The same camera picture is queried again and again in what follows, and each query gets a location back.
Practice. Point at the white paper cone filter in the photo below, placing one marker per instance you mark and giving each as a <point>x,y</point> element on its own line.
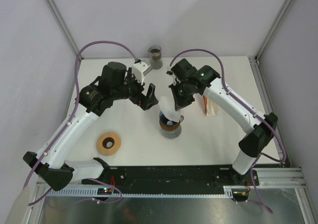
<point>166,104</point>

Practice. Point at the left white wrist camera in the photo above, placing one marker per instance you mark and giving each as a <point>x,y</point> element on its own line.
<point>140,69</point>

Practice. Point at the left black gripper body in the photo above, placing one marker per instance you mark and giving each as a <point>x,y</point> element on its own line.
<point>131,89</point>

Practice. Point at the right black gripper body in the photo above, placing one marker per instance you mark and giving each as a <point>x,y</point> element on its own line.
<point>185,83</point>

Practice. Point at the blue ribbed cone dripper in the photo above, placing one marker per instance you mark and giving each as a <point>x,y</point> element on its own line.
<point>170,117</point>

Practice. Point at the aluminium corner post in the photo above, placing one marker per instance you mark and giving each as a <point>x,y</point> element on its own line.
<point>62,25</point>
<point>282,13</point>

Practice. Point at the clear ribbed glass server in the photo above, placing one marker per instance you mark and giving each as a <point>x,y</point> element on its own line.
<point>171,134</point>

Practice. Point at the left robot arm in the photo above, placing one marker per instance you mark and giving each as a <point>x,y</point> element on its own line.
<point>50,163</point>

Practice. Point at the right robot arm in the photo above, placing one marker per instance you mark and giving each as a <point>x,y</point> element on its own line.
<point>256,125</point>

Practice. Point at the left aluminium corner post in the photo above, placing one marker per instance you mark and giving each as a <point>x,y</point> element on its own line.
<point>62,25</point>

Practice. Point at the grey glass carafe with collar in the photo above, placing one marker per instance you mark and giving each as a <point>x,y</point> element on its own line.
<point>155,57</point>

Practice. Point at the orange coffee filter holder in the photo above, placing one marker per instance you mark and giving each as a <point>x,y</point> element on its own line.
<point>205,100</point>

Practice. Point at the right aluminium corner post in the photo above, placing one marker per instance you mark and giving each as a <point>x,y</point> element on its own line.
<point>282,13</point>

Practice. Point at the white slotted cable duct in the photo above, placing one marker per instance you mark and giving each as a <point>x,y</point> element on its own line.
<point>101,192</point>

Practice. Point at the white paper coffee filters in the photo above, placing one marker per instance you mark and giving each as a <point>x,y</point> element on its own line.
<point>211,108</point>

